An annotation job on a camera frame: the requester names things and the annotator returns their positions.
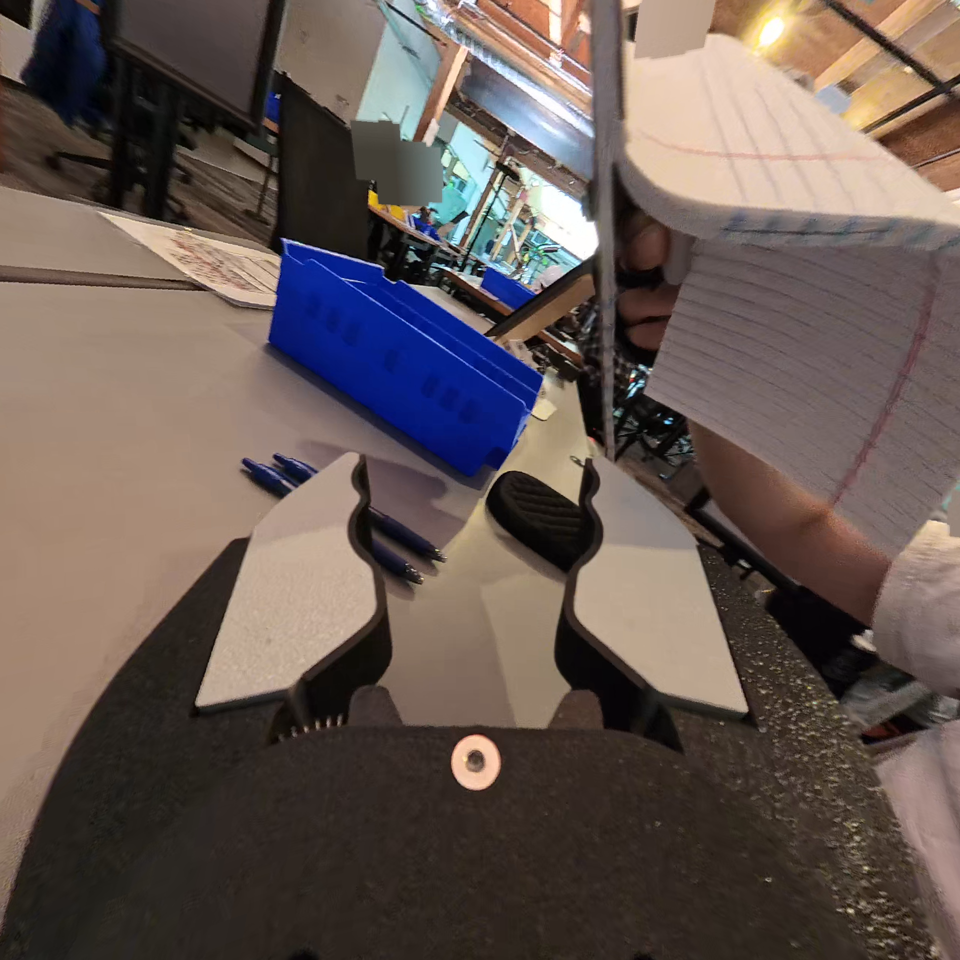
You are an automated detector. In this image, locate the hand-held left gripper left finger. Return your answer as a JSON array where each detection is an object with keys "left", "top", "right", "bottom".
[{"left": 195, "top": 452, "right": 393, "bottom": 725}]

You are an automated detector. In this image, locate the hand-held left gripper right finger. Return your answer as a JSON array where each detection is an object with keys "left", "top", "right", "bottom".
[{"left": 553, "top": 457, "right": 750, "bottom": 732}]

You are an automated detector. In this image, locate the blue retractable pen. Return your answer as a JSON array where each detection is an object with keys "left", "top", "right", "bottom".
[
  {"left": 240, "top": 457, "right": 425, "bottom": 586},
  {"left": 272, "top": 452, "right": 449, "bottom": 564}
]

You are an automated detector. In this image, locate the white lined notepad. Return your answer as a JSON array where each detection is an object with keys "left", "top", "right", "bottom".
[{"left": 592, "top": 0, "right": 960, "bottom": 560}]

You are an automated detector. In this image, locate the blue plastic bin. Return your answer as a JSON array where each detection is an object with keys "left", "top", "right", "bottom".
[
  {"left": 267, "top": 237, "right": 545, "bottom": 479},
  {"left": 480, "top": 266, "right": 538, "bottom": 310}
]

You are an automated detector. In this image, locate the person's right forearm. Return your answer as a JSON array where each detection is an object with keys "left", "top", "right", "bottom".
[{"left": 686, "top": 420, "right": 960, "bottom": 676}]

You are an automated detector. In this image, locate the person's right hand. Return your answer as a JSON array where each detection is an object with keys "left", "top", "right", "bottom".
[{"left": 615, "top": 213, "right": 680, "bottom": 350}]

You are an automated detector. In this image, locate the black ribbed chair armrest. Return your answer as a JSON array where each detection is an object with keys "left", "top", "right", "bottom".
[{"left": 486, "top": 471, "right": 588, "bottom": 575}]

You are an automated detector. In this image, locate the wooden workbench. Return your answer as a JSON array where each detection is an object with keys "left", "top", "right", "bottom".
[{"left": 367, "top": 206, "right": 586, "bottom": 369}]

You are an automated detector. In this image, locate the laminated printed sheet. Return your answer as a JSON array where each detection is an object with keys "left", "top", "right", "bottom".
[{"left": 101, "top": 212, "right": 285, "bottom": 310}]

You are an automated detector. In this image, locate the black framed board on stand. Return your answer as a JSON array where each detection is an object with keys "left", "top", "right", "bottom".
[{"left": 105, "top": 0, "right": 290, "bottom": 222}]

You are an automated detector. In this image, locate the blue cloth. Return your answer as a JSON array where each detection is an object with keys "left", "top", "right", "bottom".
[{"left": 21, "top": 0, "right": 106, "bottom": 129}]

